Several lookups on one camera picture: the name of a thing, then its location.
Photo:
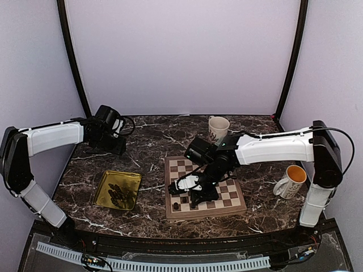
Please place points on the gold metal tray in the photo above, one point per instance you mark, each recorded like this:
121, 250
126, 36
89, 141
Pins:
128, 182

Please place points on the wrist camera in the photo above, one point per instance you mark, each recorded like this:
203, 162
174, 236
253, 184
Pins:
184, 185
118, 127

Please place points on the black front rail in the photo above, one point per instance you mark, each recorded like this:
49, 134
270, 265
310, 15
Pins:
117, 245

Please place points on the pile of dark chess pieces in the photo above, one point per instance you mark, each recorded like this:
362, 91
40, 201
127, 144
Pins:
118, 198

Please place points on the white slotted cable duct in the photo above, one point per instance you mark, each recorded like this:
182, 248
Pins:
154, 263

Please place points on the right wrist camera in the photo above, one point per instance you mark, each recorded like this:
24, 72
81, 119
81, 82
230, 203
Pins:
184, 185

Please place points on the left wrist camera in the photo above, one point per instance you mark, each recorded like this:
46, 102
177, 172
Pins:
118, 127

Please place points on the black frame post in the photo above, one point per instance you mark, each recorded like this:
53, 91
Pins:
293, 59
62, 14

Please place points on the wooden chess board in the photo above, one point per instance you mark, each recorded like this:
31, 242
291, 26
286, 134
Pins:
222, 199

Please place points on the cream floral mug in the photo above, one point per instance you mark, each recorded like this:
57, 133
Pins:
217, 128

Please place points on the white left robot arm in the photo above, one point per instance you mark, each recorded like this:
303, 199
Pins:
106, 130

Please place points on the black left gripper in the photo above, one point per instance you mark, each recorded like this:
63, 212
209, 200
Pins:
119, 148

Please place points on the right black frame post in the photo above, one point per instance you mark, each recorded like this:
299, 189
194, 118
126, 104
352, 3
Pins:
293, 59

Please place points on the white mug orange inside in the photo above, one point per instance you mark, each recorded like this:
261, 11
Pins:
291, 182

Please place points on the left black frame post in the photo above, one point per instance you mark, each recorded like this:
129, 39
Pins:
62, 14

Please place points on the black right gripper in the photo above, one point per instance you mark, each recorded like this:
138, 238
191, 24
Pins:
211, 195

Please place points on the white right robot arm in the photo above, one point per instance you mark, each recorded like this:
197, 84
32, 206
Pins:
311, 144

